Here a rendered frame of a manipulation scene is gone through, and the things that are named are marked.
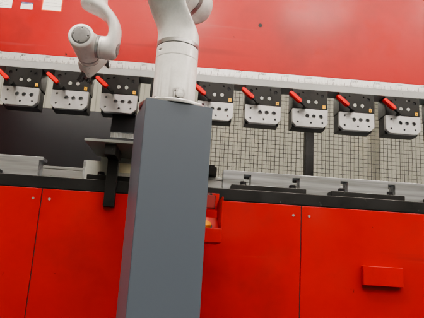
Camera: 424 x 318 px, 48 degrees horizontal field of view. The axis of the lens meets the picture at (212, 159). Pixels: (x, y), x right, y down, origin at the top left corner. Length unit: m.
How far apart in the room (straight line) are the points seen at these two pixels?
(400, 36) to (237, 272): 1.27
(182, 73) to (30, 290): 0.98
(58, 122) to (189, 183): 1.49
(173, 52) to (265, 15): 0.92
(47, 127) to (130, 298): 1.59
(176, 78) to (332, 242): 0.91
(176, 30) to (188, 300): 0.72
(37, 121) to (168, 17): 1.41
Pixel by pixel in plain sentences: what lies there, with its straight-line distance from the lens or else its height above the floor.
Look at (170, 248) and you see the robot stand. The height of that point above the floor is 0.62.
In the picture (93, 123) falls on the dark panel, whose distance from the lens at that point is 2.56.
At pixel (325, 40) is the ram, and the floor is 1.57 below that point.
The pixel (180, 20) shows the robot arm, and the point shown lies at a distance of 1.37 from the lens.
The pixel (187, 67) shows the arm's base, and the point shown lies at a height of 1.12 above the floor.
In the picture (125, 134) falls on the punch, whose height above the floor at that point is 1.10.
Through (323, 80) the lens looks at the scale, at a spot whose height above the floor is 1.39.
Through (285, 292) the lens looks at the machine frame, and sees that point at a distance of 1.81.
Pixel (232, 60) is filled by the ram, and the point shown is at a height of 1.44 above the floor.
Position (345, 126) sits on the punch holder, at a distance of 2.07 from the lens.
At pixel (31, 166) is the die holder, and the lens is 2.02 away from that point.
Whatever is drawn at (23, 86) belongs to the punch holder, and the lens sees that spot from 2.11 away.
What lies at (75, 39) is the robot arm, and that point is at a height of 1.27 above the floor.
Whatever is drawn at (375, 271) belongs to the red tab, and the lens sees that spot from 1.89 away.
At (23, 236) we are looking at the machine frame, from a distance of 1.86.
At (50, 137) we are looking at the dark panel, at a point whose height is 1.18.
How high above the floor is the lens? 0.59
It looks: 12 degrees up
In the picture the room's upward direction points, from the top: 4 degrees clockwise
